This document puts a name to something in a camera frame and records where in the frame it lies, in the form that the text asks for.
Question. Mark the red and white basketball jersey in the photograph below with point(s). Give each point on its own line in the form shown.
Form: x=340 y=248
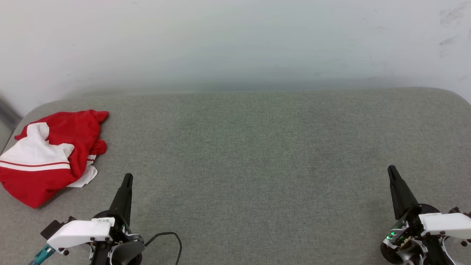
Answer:
x=81 y=132

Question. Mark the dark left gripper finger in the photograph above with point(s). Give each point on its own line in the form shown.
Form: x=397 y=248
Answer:
x=124 y=198

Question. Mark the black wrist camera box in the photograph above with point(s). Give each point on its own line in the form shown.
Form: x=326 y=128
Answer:
x=458 y=211
x=53 y=227

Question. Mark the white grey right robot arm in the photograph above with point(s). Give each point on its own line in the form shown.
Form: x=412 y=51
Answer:
x=409 y=252

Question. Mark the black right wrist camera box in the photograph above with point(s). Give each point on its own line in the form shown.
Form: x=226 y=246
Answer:
x=458 y=211

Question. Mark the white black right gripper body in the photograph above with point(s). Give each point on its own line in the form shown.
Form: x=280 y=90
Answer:
x=445 y=224

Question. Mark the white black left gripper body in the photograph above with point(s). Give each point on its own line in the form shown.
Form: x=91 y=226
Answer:
x=81 y=232

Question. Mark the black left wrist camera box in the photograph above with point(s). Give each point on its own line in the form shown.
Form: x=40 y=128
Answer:
x=53 y=227

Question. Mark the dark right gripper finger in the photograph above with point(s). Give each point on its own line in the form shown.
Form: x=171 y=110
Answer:
x=401 y=195

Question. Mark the grey fabric sofa cushion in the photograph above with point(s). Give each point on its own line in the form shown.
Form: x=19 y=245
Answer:
x=257 y=165

